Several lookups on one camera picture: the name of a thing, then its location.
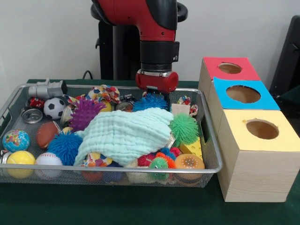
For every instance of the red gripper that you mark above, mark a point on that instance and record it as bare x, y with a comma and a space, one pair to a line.
154, 82

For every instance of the blue spiky ball with eyes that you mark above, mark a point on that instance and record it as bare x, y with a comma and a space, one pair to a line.
150, 103

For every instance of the mint green cloth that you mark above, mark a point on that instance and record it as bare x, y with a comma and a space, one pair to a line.
126, 136

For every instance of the purple spiky ball with eyes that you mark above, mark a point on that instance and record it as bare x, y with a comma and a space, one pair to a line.
84, 114

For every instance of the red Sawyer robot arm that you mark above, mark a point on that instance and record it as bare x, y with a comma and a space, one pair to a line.
140, 14

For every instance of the wooden box with three holes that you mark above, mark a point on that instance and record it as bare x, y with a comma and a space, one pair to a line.
255, 173

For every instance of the plain green spiky ball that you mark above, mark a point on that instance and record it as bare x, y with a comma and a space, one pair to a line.
184, 129

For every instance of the dark green table cloth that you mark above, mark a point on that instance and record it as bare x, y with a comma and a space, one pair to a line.
140, 206

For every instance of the plain blue spiky ball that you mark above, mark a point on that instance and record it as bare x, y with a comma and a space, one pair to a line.
64, 147

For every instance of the white black soccer ball toy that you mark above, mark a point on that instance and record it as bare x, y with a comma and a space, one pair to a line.
54, 108

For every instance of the brown toy football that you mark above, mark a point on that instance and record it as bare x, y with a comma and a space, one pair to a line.
45, 134

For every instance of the white baseball toy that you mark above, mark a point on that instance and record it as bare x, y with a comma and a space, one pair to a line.
48, 160

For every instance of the globe print ball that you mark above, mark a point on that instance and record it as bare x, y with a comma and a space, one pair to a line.
16, 140

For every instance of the yellow ball toy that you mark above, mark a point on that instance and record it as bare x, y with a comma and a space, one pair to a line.
21, 158

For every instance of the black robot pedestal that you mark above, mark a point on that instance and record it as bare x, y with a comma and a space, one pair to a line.
105, 47

